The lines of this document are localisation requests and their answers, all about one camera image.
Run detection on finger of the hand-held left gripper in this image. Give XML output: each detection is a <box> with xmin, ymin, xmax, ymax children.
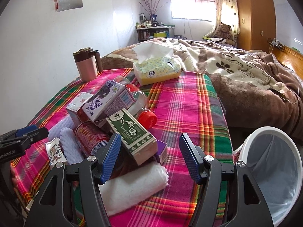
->
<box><xmin>0</xmin><ymin>124</ymin><xmax>39</xmax><ymax>143</ymax></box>
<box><xmin>13</xmin><ymin>127</ymin><xmax>49</xmax><ymax>147</ymax></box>

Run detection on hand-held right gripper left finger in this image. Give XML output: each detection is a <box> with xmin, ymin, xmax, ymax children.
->
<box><xmin>24</xmin><ymin>132</ymin><xmax>122</xmax><ymax>227</ymax></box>

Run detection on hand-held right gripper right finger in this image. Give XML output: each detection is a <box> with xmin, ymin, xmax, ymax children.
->
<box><xmin>179</xmin><ymin>133</ymin><xmax>275</xmax><ymax>227</ymax></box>

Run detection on green paper box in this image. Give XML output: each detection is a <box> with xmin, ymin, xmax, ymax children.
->
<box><xmin>106</xmin><ymin>108</ymin><xmax>159</xmax><ymax>166</ymax></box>

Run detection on red milk can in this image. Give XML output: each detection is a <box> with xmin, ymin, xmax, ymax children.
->
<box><xmin>74</xmin><ymin>121</ymin><xmax>112</xmax><ymax>158</ymax></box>

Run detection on white and red medicine box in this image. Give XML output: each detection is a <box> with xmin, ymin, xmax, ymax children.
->
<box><xmin>66</xmin><ymin>92</ymin><xmax>95</xmax><ymax>123</ymax></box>

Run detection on white trash bin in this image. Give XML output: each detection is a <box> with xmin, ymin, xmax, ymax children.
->
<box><xmin>233</xmin><ymin>126</ymin><xmax>301</xmax><ymax>227</ymax></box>

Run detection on crumpled printed wrapper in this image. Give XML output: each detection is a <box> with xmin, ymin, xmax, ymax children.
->
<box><xmin>45</xmin><ymin>137</ymin><xmax>66</xmax><ymax>171</ymax></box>

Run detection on white foam net sleeve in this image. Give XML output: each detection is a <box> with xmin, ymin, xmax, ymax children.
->
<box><xmin>48</xmin><ymin>117</ymin><xmax>77</xmax><ymax>138</ymax></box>
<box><xmin>59</xmin><ymin>129</ymin><xmax>85</xmax><ymax>166</ymax></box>

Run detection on small purple box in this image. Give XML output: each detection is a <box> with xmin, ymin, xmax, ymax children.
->
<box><xmin>153</xmin><ymin>139</ymin><xmax>169</xmax><ymax>165</ymax></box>

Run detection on white rolled towel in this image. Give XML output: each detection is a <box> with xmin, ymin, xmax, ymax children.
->
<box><xmin>98</xmin><ymin>162</ymin><xmax>169</xmax><ymax>217</ymax></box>

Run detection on pink plaid cloth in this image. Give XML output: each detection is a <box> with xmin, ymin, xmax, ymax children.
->
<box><xmin>11</xmin><ymin>68</ymin><xmax>235</xmax><ymax>227</ymax></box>

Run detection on purple milk carton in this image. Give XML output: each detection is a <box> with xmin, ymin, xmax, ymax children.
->
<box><xmin>82</xmin><ymin>79</ymin><xmax>135</xmax><ymax>122</ymax></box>

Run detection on clear plastic bottle red label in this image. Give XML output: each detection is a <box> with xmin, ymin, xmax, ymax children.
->
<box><xmin>116</xmin><ymin>76</ymin><xmax>158</xmax><ymax>129</ymax></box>

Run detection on pink mug with brown lid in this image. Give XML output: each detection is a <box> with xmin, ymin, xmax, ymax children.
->
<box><xmin>73</xmin><ymin>47</ymin><xmax>103</xmax><ymax>83</ymax></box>

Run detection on pale blue bin liner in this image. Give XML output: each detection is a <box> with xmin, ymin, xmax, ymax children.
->
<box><xmin>233</xmin><ymin>132</ymin><xmax>299</xmax><ymax>227</ymax></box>

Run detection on brown patterned blanket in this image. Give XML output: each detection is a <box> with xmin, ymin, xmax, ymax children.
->
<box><xmin>102</xmin><ymin>37</ymin><xmax>303</xmax><ymax>145</ymax></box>

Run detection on yellow tissue pack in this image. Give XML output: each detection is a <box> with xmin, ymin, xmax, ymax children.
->
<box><xmin>131</xmin><ymin>43</ymin><xmax>182</xmax><ymax>86</ymax></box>

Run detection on phone on bed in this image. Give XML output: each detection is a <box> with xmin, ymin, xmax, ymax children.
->
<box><xmin>270</xmin><ymin>88</ymin><xmax>290</xmax><ymax>102</ymax></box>

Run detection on cluttered storage shelf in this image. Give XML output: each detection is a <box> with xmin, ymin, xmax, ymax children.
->
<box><xmin>136</xmin><ymin>25</ymin><xmax>176</xmax><ymax>43</ymax></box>

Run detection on brown teddy bear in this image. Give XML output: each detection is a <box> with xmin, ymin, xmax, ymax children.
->
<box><xmin>212</xmin><ymin>23</ymin><xmax>236</xmax><ymax>46</ymax></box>

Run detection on window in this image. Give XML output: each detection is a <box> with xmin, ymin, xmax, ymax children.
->
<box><xmin>170</xmin><ymin>0</ymin><xmax>217</xmax><ymax>20</ymax></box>

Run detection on dried branches in vase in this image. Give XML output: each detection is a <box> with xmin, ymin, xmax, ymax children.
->
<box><xmin>138</xmin><ymin>0</ymin><xmax>167</xmax><ymax>22</ymax></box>

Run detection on patterned curtain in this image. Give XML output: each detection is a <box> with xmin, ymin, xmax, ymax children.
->
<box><xmin>211</xmin><ymin>0</ymin><xmax>240</xmax><ymax>35</ymax></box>

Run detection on wooden wardrobe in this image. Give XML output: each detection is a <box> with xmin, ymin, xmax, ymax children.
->
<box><xmin>234</xmin><ymin>0</ymin><xmax>277</xmax><ymax>51</ymax></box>

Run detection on white charging cable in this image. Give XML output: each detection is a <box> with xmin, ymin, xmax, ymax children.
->
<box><xmin>285</xmin><ymin>79</ymin><xmax>303</xmax><ymax>104</ymax></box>

